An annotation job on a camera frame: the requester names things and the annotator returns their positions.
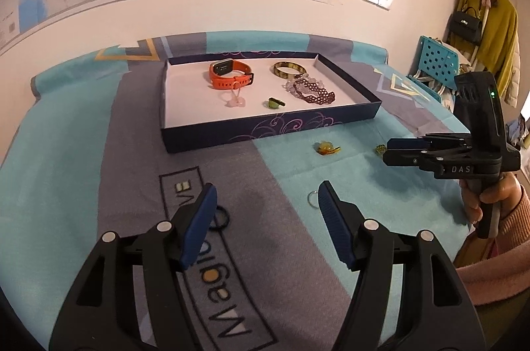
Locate black handbag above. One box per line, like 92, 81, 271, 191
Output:
449, 5, 485, 46

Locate dark blue shallow cardboard box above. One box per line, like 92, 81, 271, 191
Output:
161, 51, 382, 154

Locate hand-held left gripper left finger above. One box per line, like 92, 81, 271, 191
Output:
49, 182, 218, 351

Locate pink stone pendant bracelet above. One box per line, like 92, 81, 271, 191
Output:
226, 85, 247, 109

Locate black ring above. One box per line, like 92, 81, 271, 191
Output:
209, 205, 229, 230

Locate pile of clothes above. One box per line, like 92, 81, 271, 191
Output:
504, 103, 530, 153

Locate person's right forearm pink sleeve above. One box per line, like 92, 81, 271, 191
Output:
452, 185, 530, 307

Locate teal perforated plastic chair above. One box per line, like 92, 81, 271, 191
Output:
408, 35, 461, 95

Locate orange-yellow glass ring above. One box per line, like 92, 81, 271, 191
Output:
316, 141, 341, 157

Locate clothes on chair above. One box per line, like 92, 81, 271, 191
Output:
409, 69, 457, 108

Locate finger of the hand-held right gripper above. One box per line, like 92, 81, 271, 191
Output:
387, 133, 473, 151
382, 149, 440, 167

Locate dark purple bead bracelet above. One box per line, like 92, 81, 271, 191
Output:
292, 77, 336, 105

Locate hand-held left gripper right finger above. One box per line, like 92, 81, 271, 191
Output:
318, 180, 487, 351

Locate yellow-green patterned bangle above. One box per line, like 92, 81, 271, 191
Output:
272, 61, 308, 80

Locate person's right hand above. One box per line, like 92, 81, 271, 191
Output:
459, 174, 526, 224

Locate yellow-green hanging coat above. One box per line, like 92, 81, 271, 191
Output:
449, 0, 521, 108

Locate teal and grey printed tablecloth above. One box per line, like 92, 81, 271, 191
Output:
0, 30, 477, 351

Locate orange smartwatch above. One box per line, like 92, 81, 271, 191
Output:
208, 60, 255, 90

